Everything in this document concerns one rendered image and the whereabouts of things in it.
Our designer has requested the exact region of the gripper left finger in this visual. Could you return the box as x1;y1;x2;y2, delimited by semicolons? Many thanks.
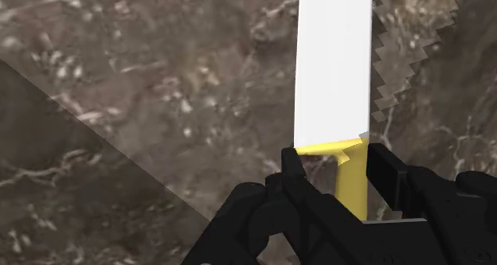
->
180;146;366;265

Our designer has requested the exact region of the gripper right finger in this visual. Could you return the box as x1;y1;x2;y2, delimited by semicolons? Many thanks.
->
366;142;497;265

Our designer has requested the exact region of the yellow handled white blade knife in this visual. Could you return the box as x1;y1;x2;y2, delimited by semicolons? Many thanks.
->
293;0;374;221

